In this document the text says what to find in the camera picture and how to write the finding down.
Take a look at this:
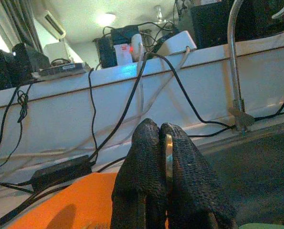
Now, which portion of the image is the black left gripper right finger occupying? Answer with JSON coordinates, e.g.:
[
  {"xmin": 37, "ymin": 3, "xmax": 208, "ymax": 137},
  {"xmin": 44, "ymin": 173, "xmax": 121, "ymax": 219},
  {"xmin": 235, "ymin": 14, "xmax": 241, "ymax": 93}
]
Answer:
[{"xmin": 159, "ymin": 122, "xmax": 239, "ymax": 229}]

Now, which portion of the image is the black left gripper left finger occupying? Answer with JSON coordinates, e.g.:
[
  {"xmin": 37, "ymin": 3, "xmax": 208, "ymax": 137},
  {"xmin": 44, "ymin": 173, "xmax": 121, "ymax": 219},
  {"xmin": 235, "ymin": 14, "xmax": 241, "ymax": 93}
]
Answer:
[{"xmin": 110, "ymin": 118, "xmax": 168, "ymax": 229}]

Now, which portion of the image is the orange plastic bowl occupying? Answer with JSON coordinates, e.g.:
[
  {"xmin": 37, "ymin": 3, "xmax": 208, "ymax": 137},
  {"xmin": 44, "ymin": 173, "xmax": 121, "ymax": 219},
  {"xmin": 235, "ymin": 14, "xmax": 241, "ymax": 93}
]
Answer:
[{"xmin": 7, "ymin": 172, "xmax": 169, "ymax": 229}]

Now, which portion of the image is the stainless steel sink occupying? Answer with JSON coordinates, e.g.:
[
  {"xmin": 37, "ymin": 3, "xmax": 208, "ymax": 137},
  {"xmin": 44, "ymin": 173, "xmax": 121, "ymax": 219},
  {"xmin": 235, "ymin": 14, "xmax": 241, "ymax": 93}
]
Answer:
[{"xmin": 194, "ymin": 120, "xmax": 284, "ymax": 229}]

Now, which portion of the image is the black power adapter brick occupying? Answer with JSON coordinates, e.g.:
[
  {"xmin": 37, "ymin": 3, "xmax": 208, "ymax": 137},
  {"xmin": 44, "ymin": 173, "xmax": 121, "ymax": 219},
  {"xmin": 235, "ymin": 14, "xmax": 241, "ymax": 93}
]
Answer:
[{"xmin": 32, "ymin": 155, "xmax": 92, "ymax": 191}]

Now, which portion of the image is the green plate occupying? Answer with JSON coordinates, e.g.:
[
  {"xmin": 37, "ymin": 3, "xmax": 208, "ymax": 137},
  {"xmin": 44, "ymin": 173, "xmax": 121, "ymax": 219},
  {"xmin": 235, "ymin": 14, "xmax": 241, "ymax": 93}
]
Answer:
[{"xmin": 238, "ymin": 223, "xmax": 284, "ymax": 229}]

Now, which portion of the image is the metal faucet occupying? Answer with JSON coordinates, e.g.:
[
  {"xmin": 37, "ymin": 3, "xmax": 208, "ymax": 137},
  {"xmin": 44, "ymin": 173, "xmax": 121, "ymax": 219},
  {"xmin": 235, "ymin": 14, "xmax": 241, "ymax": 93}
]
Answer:
[{"xmin": 227, "ymin": 0, "xmax": 256, "ymax": 138}]

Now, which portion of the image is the small black adapter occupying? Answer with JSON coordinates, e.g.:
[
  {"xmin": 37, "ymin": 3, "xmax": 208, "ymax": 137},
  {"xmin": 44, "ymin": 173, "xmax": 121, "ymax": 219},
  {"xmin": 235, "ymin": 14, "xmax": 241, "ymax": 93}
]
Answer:
[{"xmin": 98, "ymin": 38, "xmax": 117, "ymax": 69}]

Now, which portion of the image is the white plug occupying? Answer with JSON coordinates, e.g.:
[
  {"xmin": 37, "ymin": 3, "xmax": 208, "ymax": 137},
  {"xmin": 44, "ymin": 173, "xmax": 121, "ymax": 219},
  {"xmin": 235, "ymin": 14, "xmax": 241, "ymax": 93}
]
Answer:
[{"xmin": 131, "ymin": 33, "xmax": 145, "ymax": 62}]

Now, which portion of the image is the flat grey device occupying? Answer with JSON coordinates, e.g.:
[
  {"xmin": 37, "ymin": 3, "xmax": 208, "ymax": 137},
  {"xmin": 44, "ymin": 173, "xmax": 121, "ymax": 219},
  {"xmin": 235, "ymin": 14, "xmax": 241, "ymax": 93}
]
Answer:
[{"xmin": 32, "ymin": 62, "xmax": 92, "ymax": 79}]

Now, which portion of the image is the white power strip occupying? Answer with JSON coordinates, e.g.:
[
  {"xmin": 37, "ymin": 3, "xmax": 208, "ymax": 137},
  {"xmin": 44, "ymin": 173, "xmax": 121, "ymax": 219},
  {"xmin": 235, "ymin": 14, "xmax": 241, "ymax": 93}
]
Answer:
[{"xmin": 153, "ymin": 30, "xmax": 197, "ymax": 56}]

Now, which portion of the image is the black box with red light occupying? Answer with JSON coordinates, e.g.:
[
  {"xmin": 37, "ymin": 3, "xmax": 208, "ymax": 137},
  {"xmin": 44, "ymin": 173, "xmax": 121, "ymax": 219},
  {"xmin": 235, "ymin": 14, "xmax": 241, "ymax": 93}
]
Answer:
[{"xmin": 110, "ymin": 25, "xmax": 142, "ymax": 66}]

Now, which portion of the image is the round ceiling lamp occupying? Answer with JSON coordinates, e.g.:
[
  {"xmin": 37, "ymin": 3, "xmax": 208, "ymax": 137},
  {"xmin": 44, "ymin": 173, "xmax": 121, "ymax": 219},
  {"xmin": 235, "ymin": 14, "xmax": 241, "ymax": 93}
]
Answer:
[{"xmin": 96, "ymin": 13, "xmax": 116, "ymax": 26}]

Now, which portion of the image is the black appliance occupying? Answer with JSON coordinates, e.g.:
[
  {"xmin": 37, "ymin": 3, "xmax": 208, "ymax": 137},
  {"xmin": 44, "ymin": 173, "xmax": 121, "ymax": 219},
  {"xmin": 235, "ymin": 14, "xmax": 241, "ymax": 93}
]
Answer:
[{"xmin": 190, "ymin": 0, "xmax": 284, "ymax": 50}]

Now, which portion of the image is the white air conditioner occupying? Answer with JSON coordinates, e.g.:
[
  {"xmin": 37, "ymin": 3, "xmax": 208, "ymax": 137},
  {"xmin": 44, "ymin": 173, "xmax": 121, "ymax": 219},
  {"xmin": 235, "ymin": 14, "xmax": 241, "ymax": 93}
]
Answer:
[{"xmin": 34, "ymin": 9, "xmax": 67, "ymax": 40}]

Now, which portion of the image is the grey curtain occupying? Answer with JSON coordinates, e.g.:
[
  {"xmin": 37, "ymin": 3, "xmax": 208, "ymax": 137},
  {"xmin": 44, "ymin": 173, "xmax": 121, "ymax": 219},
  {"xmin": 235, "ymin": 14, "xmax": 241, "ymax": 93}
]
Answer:
[{"xmin": 0, "ymin": 0, "xmax": 44, "ymax": 53}]

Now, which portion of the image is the metal tap lever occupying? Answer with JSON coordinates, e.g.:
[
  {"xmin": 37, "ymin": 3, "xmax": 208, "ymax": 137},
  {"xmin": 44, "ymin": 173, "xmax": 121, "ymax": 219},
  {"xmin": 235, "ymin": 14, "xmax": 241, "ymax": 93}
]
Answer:
[{"xmin": 272, "ymin": 0, "xmax": 284, "ymax": 20}]

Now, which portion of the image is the thick black cable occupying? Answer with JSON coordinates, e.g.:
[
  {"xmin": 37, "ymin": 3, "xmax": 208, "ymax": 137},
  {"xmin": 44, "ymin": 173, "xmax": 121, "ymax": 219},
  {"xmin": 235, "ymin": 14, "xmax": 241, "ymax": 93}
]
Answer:
[{"xmin": 88, "ymin": 53, "xmax": 148, "ymax": 165}]

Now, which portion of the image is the white flat cable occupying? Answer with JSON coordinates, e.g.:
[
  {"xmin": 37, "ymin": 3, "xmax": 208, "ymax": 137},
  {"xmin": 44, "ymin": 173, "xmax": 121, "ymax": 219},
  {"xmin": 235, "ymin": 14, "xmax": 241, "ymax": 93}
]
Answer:
[{"xmin": 136, "ymin": 44, "xmax": 146, "ymax": 117}]

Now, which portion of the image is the thin black cable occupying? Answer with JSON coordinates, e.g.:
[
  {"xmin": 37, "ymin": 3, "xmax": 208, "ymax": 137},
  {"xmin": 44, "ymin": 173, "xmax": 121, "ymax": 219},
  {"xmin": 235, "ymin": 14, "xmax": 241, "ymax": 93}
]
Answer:
[{"xmin": 87, "ymin": 68, "xmax": 99, "ymax": 156}]

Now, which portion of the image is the white round cable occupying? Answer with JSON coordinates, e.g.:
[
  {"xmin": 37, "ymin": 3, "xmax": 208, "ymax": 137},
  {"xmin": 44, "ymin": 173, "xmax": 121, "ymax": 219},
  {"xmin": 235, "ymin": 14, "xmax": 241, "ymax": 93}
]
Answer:
[{"xmin": 0, "ymin": 46, "xmax": 192, "ymax": 163}]

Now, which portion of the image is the knotted black cable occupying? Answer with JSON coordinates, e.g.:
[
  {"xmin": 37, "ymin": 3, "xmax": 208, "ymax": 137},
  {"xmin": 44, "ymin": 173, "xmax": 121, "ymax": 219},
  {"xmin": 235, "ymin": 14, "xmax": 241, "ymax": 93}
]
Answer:
[{"xmin": 0, "ymin": 83, "xmax": 32, "ymax": 172}]

